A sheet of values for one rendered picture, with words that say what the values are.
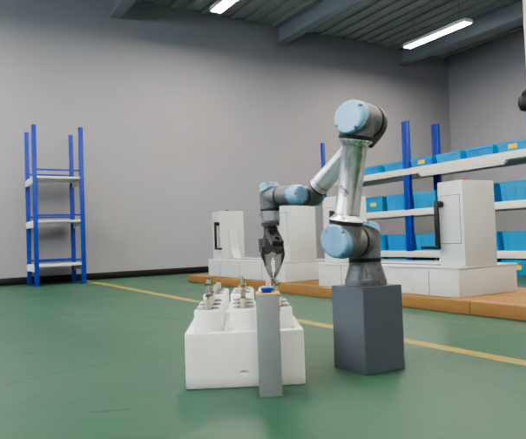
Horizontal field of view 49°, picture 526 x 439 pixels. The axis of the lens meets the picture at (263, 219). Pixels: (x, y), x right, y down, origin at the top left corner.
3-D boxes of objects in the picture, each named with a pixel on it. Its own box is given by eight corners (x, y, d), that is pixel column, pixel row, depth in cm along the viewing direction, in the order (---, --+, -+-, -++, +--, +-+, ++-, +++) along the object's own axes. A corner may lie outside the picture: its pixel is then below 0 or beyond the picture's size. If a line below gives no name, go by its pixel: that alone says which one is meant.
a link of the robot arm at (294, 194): (313, 184, 219) (290, 186, 226) (294, 183, 211) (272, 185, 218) (313, 205, 219) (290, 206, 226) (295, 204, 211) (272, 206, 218)
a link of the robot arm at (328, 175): (386, 102, 211) (304, 192, 235) (371, 97, 203) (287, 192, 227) (405, 124, 206) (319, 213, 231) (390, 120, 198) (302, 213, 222)
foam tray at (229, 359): (294, 360, 228) (293, 314, 229) (306, 384, 189) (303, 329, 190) (195, 363, 227) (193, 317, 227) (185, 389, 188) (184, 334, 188)
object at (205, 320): (217, 358, 202) (216, 306, 203) (228, 362, 194) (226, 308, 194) (191, 361, 198) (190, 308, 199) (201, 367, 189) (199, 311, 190)
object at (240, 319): (243, 365, 190) (241, 309, 190) (225, 361, 197) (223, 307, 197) (265, 360, 196) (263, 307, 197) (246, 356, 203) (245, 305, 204)
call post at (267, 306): (281, 390, 183) (278, 292, 184) (283, 396, 176) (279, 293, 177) (259, 391, 183) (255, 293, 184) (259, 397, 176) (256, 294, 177)
